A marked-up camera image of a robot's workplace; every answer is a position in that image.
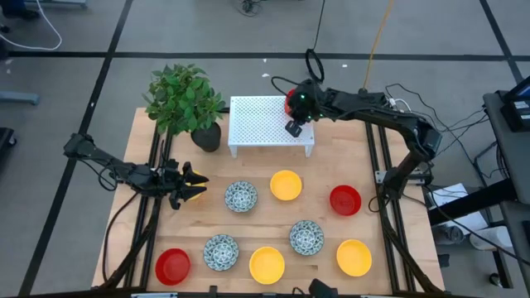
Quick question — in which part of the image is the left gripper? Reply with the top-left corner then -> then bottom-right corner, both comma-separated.
155,159 -> 210,210

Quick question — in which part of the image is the red mini bowl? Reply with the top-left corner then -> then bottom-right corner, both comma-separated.
283,87 -> 297,115
154,248 -> 192,286
329,184 -> 363,217

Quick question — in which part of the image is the teal patterned ceramic bowl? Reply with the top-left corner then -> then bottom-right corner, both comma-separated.
224,180 -> 258,214
288,219 -> 325,257
202,233 -> 240,272

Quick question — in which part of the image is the yellow mini bowl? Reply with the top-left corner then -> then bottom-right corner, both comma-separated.
335,238 -> 373,277
248,246 -> 286,286
269,169 -> 303,202
185,169 -> 207,203

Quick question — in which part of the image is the white perforated metal rack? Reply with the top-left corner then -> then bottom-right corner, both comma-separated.
228,95 -> 316,159

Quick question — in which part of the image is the green plant in black pot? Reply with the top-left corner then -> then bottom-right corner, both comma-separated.
142,62 -> 228,153

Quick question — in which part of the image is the white power plug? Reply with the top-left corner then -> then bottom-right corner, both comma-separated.
388,97 -> 412,113

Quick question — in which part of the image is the white paper sheet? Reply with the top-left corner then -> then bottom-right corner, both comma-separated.
430,183 -> 489,237

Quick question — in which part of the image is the black desk crossbar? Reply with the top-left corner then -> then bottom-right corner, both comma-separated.
428,177 -> 518,227

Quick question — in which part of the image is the grey desk foot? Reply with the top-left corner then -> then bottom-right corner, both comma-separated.
0,91 -> 41,106

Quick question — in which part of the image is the grey round object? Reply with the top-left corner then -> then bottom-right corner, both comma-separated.
437,225 -> 465,246

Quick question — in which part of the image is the black monitor device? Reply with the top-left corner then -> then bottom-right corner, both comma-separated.
499,75 -> 530,133

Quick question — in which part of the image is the grey desk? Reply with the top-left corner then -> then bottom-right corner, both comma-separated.
482,90 -> 530,298

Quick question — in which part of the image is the grey desk leg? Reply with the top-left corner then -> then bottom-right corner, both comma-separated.
23,0 -> 89,8

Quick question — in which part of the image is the white roll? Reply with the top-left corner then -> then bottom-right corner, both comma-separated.
470,225 -> 514,252

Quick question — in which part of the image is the person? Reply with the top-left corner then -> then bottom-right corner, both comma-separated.
0,0 -> 41,21

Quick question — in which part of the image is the black aluminium frame rail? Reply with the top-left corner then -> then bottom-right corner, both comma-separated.
364,121 -> 401,291
139,130 -> 173,290
123,123 -> 162,290
378,123 -> 415,291

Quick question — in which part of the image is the black looped cable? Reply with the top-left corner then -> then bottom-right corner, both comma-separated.
305,0 -> 327,84

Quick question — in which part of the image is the yellow floor cable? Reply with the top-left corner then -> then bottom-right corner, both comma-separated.
362,0 -> 395,91

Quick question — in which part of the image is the black diagonal frame brace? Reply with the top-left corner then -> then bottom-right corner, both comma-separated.
383,223 -> 444,294
99,202 -> 161,290

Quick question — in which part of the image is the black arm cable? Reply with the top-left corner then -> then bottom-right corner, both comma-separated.
101,190 -> 142,283

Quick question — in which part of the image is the black cable bundle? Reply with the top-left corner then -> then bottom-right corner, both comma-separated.
237,0 -> 261,17

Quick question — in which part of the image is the black table edge rail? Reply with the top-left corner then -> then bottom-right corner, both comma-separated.
24,287 -> 469,298

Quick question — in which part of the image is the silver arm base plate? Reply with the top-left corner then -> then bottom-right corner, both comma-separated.
374,169 -> 434,185

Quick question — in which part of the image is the black table-level camera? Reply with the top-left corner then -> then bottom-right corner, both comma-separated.
308,278 -> 339,298

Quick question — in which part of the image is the white floor cable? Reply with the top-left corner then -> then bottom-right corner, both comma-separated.
0,0 -> 64,52

